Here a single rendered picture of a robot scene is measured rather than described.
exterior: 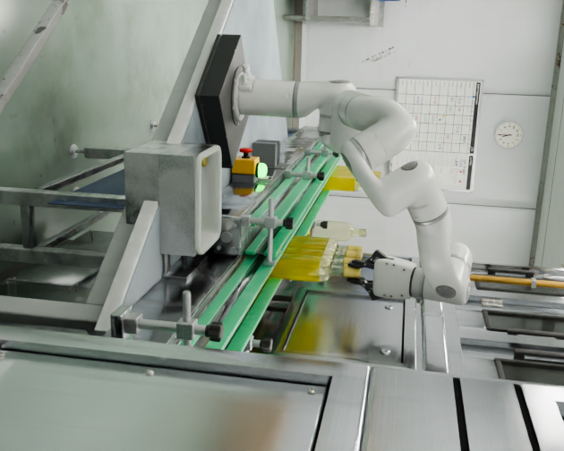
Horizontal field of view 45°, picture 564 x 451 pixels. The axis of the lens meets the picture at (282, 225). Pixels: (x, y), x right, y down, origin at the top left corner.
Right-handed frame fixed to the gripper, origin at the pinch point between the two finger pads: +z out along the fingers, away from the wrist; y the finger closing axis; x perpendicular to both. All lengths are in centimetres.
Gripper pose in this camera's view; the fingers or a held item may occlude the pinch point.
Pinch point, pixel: (356, 271)
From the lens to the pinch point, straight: 178.6
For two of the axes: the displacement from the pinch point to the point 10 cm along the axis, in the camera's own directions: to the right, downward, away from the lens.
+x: -4.3, 2.2, -8.8
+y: 0.3, -9.7, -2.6
